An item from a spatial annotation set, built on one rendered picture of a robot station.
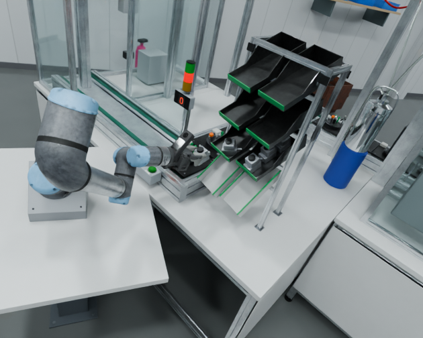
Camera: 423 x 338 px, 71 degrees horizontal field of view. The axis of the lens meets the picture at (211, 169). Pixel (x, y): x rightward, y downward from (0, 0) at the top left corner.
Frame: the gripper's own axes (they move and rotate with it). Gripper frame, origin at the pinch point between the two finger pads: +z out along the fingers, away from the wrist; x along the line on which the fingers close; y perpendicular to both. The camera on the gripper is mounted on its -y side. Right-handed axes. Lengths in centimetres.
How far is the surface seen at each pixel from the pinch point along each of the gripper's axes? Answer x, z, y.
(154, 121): -64, 28, 17
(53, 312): -30, -25, 132
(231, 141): 8.4, 5.0, -9.9
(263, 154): 20.6, 12.8, -11.2
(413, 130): 50, 116, -46
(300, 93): 25.0, 5.3, -39.7
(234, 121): 6.6, 3.1, -18.4
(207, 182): 2.2, 11.8, 16.1
